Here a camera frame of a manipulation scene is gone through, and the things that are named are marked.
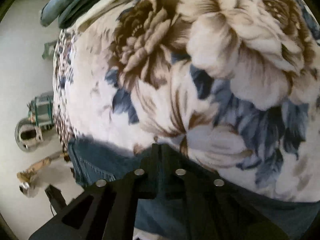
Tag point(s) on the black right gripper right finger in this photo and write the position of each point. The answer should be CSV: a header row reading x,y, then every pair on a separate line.
x,y
212,208

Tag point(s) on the floral fleece bed blanket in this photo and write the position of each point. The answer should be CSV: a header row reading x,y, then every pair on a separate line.
x,y
232,85

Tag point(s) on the teal storage shelf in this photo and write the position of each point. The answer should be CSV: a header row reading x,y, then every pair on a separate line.
x,y
40,112

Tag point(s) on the white electric fan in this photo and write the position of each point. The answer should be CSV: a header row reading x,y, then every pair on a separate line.
x,y
28,136

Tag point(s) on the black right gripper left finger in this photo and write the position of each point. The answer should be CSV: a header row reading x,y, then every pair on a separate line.
x,y
106,210

